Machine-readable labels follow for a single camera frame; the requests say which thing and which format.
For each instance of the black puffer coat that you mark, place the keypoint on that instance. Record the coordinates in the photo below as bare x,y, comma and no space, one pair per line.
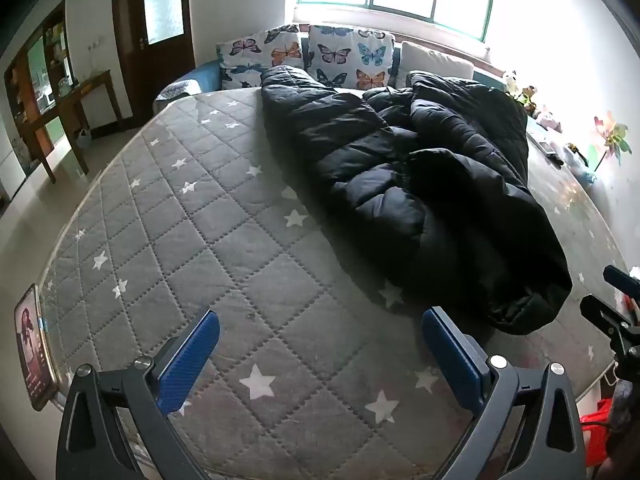
400,185

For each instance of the smartphone with lit screen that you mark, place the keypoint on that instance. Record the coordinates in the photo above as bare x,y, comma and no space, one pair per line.
34,347

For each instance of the blue sofa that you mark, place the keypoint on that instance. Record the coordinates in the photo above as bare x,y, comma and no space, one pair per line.
202,76

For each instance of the panda plush toy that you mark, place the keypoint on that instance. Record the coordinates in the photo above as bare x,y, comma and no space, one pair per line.
510,82

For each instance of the dark remote control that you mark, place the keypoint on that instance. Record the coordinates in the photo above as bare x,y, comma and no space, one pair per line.
550,154

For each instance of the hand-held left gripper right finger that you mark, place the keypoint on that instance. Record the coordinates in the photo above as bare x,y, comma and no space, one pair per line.
450,345

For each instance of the wooden side table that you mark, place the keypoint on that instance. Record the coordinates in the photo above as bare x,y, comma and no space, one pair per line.
75,92

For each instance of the dark wooden door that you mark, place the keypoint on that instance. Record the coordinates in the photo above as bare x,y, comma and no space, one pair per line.
170,60

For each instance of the wooden shelf cabinet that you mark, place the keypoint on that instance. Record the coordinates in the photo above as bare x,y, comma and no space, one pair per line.
40,90

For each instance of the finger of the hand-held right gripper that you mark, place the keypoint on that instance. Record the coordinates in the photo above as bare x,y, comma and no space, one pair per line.
607,317
620,280

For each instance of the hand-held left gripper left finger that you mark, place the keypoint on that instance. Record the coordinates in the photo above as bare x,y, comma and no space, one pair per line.
191,357

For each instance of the pale blue basket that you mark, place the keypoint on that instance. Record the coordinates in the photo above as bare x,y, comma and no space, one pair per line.
83,139

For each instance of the brown green plush toy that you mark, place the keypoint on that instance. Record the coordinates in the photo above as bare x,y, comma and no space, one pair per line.
527,97

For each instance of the grey star quilted table cover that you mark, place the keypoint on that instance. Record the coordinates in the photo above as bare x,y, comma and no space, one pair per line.
200,260

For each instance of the pink plush toy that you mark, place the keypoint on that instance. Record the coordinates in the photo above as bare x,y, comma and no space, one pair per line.
549,120

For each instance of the butterfly print pillow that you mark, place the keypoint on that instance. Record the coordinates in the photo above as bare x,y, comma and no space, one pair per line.
350,52
260,55

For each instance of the plain white pillow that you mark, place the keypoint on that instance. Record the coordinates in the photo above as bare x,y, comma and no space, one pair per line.
440,62

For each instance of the colourful pinwheel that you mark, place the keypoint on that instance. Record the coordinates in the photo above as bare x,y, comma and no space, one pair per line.
611,135

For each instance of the red plastic stool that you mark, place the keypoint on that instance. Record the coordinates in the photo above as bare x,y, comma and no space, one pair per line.
595,432

